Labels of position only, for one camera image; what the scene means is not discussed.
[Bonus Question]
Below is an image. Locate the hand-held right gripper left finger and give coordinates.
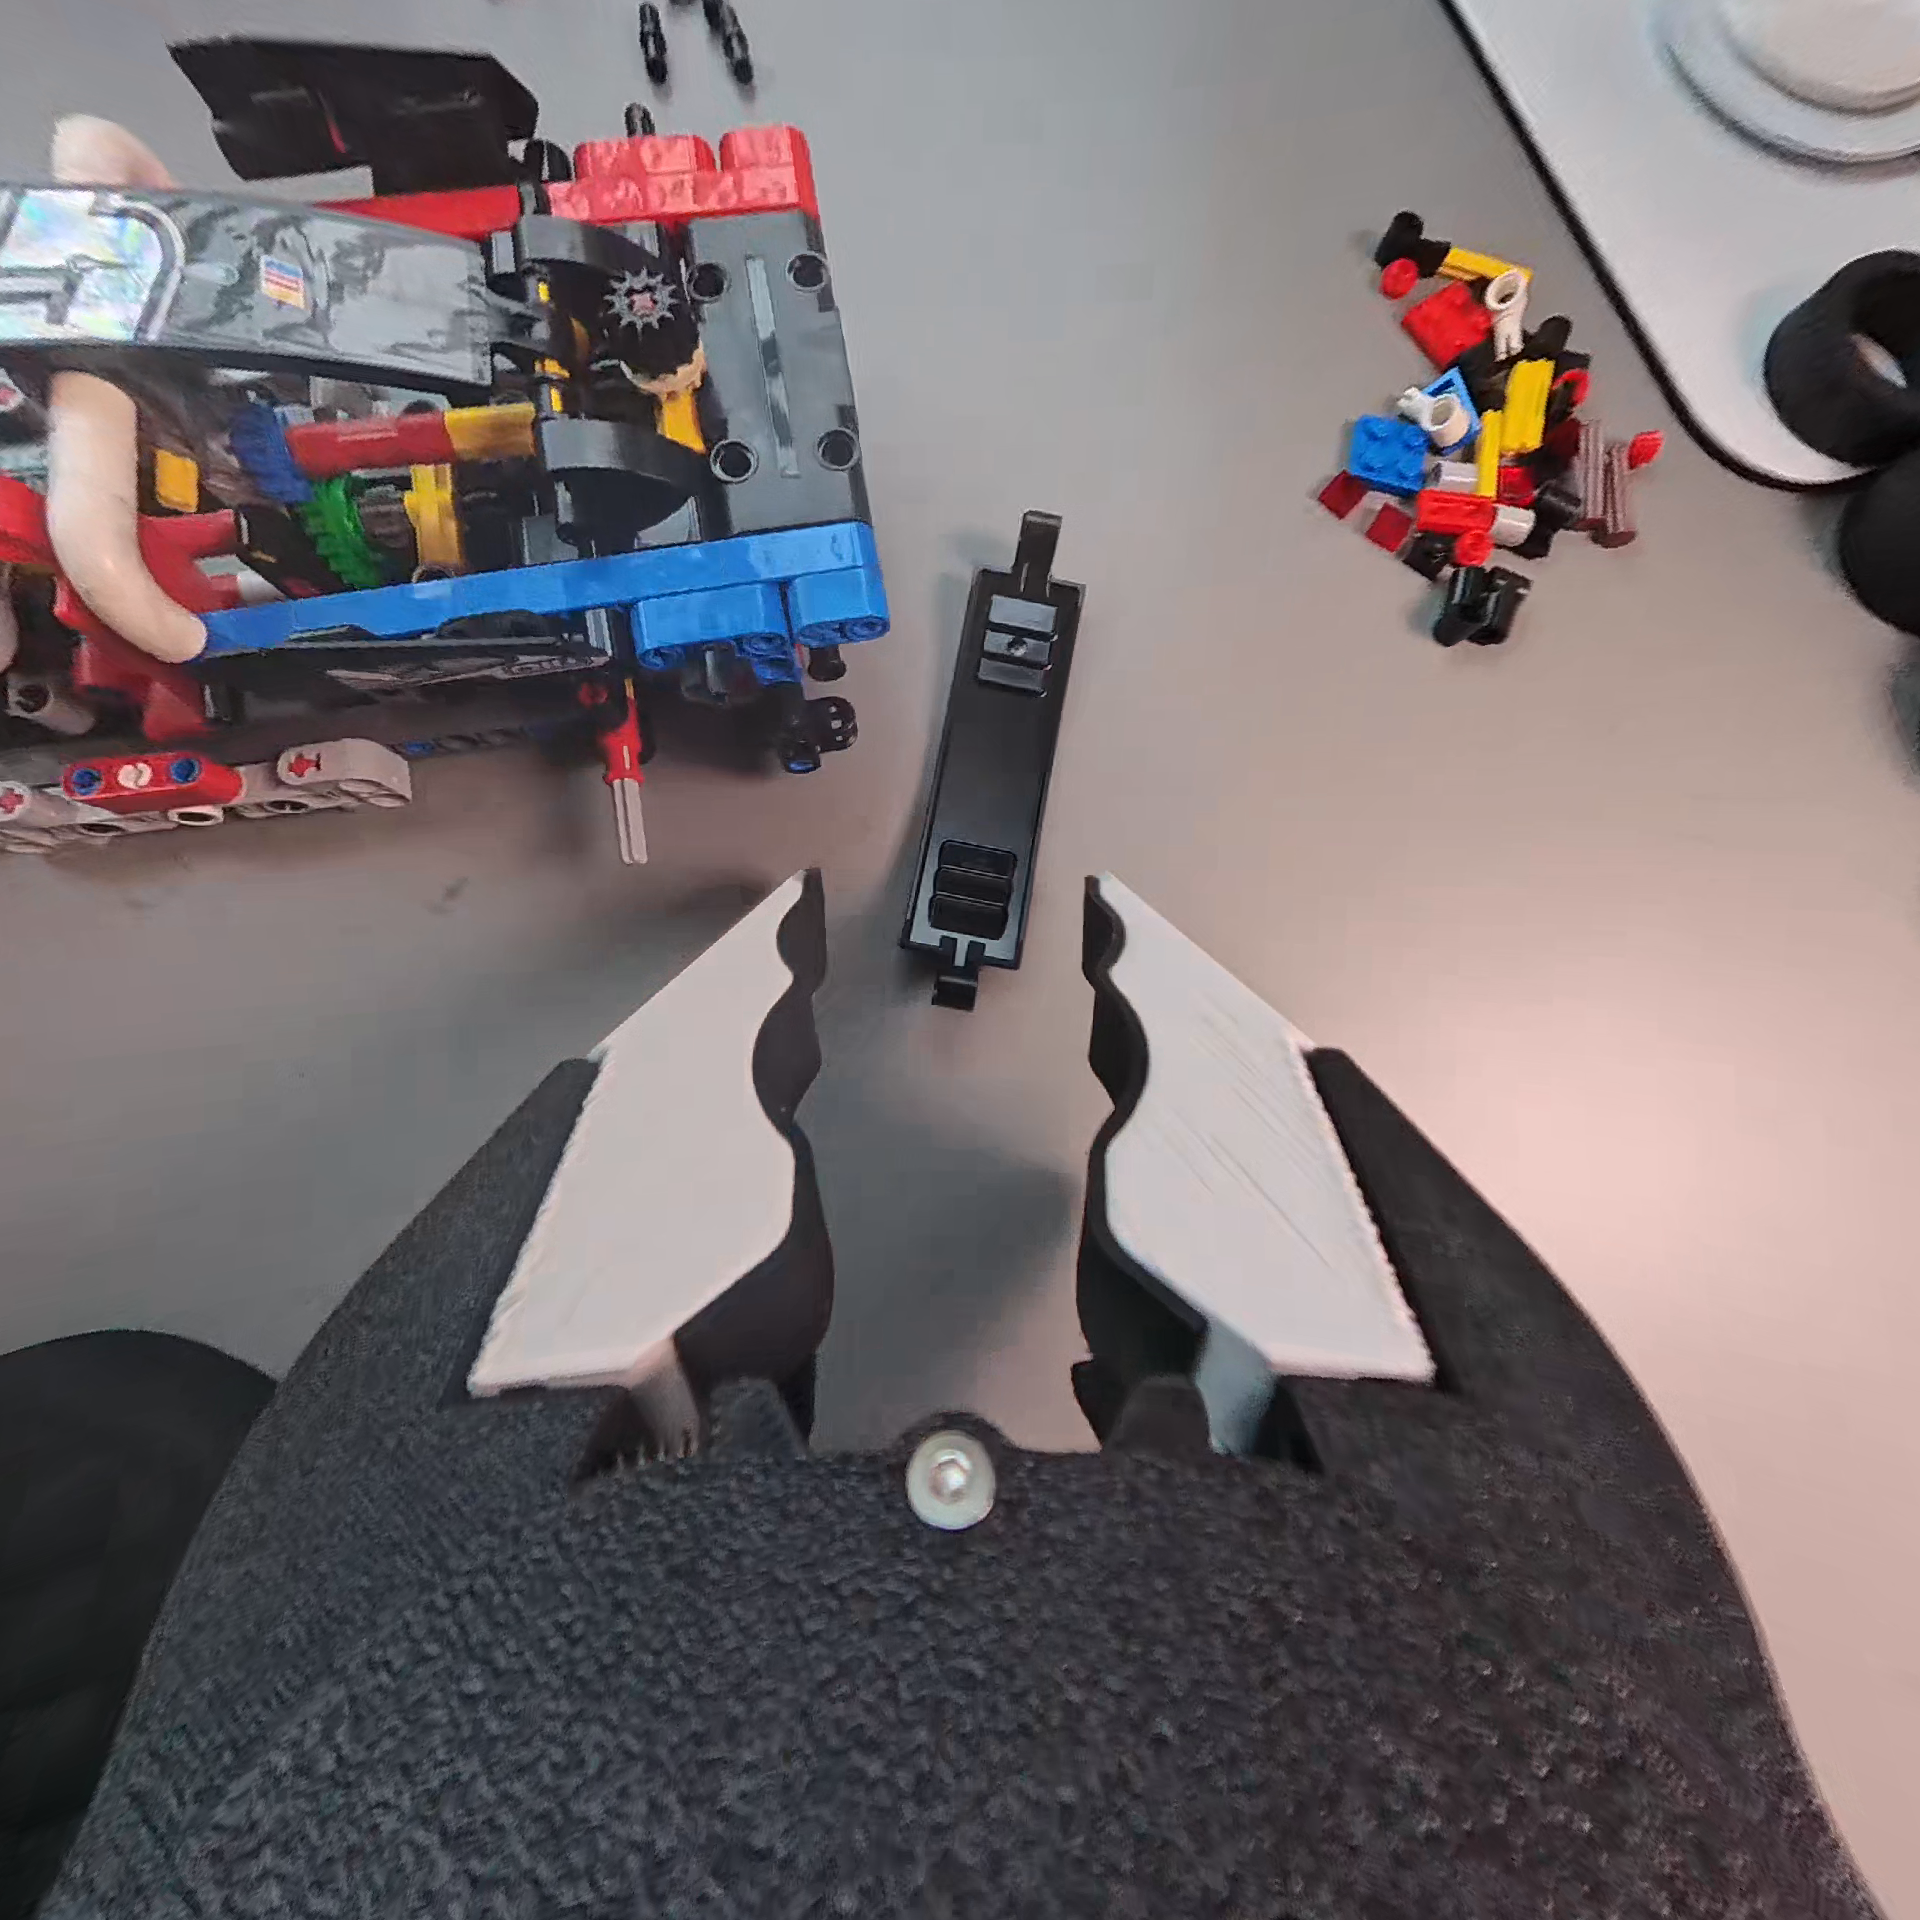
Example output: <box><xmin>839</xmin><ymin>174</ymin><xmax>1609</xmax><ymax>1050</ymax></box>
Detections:
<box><xmin>468</xmin><ymin>866</ymin><xmax>836</xmax><ymax>1455</ymax></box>

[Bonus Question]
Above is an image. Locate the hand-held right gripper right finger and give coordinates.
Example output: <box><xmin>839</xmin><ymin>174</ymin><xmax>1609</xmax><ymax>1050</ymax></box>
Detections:
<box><xmin>1075</xmin><ymin>873</ymin><xmax>1438</xmax><ymax>1461</ymax></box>

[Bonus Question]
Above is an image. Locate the long black plastic panel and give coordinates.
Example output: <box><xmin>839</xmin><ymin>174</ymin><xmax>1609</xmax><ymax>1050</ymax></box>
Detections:
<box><xmin>896</xmin><ymin>509</ymin><xmax>1087</xmax><ymax>1010</ymax></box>

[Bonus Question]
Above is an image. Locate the brick-built toy car chassis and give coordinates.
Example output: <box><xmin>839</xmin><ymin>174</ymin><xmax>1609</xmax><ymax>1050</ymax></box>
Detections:
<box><xmin>0</xmin><ymin>36</ymin><xmax>891</xmax><ymax>868</ymax></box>

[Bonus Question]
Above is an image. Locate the grey desk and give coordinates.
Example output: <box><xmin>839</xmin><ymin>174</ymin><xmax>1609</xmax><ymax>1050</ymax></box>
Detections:
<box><xmin>0</xmin><ymin>0</ymin><xmax>1920</xmax><ymax>1862</ymax></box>

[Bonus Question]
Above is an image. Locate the person's left hand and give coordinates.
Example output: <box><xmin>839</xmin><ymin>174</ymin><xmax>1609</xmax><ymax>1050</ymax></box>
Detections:
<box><xmin>41</xmin><ymin>117</ymin><xmax>207</xmax><ymax>665</ymax></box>

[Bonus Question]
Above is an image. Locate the pile of small colourful bricks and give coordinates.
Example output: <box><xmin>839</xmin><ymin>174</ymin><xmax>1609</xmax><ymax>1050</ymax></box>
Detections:
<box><xmin>1317</xmin><ymin>209</ymin><xmax>1665</xmax><ymax>649</ymax></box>

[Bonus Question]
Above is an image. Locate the black rubber tyre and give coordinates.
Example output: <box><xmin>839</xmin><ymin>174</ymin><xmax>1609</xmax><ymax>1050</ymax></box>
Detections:
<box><xmin>1837</xmin><ymin>450</ymin><xmax>1920</xmax><ymax>632</ymax></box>
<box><xmin>1765</xmin><ymin>252</ymin><xmax>1920</xmax><ymax>472</ymax></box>

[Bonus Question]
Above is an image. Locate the white metal book stand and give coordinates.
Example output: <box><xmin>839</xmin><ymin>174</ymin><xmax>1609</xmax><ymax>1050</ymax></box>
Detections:
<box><xmin>1439</xmin><ymin>0</ymin><xmax>1920</xmax><ymax>489</ymax></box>

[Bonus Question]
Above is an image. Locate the pile of blue red pins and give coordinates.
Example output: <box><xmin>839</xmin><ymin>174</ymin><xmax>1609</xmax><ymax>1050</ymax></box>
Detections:
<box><xmin>630</xmin><ymin>0</ymin><xmax>759</xmax><ymax>137</ymax></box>

